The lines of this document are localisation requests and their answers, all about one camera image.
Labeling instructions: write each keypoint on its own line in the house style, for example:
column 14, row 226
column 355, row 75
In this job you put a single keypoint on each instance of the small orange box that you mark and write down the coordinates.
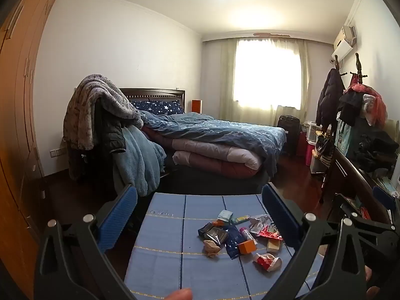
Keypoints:
column 247, row 247

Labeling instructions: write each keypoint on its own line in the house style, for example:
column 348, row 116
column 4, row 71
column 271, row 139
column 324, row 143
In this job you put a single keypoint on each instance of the black snack packet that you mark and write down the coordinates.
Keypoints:
column 215, row 232

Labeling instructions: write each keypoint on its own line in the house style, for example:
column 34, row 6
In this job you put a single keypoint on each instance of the green white tube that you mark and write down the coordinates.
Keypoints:
column 240, row 219

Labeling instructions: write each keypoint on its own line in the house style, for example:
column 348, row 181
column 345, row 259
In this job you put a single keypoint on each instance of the pile of red pink clothes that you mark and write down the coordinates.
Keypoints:
column 365, row 100

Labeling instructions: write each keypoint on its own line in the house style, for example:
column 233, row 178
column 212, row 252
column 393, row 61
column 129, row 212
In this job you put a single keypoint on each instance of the teal bag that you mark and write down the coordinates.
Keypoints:
column 347, row 137

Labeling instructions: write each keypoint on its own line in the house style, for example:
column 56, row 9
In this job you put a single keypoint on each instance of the striped handbag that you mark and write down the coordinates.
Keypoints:
column 325, row 150

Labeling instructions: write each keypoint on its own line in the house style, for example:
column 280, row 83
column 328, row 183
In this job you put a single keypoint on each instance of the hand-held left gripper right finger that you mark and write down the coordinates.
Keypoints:
column 279, row 215

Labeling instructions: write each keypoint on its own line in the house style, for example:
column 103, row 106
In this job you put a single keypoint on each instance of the person's right hand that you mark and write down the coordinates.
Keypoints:
column 368, row 275

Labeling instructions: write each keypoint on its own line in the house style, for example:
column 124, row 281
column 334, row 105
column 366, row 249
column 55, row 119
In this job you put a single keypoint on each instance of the white storage box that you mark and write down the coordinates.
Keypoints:
column 312, row 131

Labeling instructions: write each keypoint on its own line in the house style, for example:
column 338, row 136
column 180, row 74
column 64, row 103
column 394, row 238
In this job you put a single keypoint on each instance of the dark wooden dresser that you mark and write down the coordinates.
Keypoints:
column 353, row 175

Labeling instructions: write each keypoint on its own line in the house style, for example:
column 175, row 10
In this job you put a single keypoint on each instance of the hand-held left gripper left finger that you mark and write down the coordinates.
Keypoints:
column 118, row 215

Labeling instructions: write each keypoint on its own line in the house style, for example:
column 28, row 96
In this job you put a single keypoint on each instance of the pile of black clothes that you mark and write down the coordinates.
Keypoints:
column 378, row 153

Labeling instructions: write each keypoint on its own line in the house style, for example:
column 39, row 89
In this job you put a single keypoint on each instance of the pink storage box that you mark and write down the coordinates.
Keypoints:
column 309, row 156

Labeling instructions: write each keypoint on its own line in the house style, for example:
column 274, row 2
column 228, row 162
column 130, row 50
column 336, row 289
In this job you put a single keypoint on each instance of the blue patterned duvet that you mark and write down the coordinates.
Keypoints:
column 218, row 131

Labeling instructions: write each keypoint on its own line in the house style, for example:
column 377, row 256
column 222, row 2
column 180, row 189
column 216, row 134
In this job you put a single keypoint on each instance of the blue fleece blanket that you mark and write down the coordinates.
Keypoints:
column 137, row 162

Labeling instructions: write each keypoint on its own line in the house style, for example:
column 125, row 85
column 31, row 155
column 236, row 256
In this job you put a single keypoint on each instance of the pale yellow box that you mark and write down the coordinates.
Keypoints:
column 274, row 246

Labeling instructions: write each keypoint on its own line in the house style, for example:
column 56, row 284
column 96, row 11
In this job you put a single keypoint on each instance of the red patterned packet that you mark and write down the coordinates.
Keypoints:
column 270, row 232

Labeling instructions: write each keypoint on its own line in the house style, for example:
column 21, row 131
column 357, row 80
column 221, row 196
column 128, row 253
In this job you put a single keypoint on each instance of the black hanging coat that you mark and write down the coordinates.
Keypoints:
column 328, row 100

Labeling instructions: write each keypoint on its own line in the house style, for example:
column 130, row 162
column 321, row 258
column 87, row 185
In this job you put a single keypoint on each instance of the dark wooden bed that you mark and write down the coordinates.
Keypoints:
column 156, row 93

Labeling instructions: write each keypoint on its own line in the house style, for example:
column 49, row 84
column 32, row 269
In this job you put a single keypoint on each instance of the wooden coat rack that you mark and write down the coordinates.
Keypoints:
column 336, row 62
column 358, row 65

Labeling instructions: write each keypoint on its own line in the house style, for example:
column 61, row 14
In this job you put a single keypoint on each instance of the teal packet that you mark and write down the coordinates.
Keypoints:
column 225, row 215

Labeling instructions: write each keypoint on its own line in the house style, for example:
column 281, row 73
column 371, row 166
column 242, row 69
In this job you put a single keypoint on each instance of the brown wooden wardrobe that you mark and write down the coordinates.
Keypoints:
column 18, row 100

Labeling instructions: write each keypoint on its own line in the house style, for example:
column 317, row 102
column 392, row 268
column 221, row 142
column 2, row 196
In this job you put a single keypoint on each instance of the wall socket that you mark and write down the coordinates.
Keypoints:
column 56, row 152

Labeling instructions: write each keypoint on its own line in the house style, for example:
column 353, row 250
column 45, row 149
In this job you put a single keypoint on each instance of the person's left hand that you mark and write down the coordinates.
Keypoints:
column 181, row 295

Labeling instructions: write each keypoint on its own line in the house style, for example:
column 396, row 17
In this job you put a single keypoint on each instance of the black padded jacket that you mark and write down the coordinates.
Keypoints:
column 114, row 137

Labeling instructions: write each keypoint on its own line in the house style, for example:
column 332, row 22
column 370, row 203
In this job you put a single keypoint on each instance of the white silver wrapper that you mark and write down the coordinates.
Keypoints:
column 258, row 223

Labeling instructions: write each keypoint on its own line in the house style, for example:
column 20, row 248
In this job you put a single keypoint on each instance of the beige crumpled tissue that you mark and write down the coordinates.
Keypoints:
column 212, row 247

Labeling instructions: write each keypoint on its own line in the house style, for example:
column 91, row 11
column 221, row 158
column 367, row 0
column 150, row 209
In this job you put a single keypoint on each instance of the pink grey folded quilt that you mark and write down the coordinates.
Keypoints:
column 212, row 156

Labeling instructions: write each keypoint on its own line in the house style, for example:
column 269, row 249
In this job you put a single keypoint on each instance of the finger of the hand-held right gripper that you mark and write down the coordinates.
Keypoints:
column 383, row 198
column 372, row 225

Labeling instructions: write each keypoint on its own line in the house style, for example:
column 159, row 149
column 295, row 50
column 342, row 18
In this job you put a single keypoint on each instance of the small wooden nightstand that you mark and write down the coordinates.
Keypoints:
column 196, row 106

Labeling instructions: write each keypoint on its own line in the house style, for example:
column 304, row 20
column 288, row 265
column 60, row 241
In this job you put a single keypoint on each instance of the white air conditioner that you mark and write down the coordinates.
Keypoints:
column 343, row 42

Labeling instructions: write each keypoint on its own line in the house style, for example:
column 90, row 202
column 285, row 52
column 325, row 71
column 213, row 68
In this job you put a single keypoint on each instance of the blue star pillow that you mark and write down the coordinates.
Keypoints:
column 159, row 106

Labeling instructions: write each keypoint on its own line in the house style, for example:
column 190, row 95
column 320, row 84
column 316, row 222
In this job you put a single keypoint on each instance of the pink tube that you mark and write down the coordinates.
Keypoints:
column 245, row 232

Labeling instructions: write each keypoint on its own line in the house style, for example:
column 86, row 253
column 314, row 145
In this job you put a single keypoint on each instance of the dark blue starry packet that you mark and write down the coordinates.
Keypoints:
column 234, row 240

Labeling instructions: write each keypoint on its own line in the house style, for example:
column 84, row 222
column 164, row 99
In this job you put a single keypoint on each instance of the black suitcase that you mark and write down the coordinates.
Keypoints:
column 289, row 131

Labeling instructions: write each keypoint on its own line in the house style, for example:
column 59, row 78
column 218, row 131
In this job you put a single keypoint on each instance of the red box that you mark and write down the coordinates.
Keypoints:
column 301, row 143

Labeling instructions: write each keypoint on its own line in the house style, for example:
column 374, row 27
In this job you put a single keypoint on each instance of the chair draped with clothes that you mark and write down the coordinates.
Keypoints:
column 90, row 106

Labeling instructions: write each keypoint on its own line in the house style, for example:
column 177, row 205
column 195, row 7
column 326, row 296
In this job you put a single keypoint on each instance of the pale window curtain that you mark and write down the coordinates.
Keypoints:
column 268, row 72

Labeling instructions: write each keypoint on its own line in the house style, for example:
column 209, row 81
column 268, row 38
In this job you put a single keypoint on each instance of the blue checked cloth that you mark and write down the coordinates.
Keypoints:
column 187, row 256

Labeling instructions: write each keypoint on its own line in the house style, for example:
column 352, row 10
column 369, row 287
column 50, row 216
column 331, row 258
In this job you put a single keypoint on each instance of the red white crumpled packet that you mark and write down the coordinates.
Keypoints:
column 267, row 261

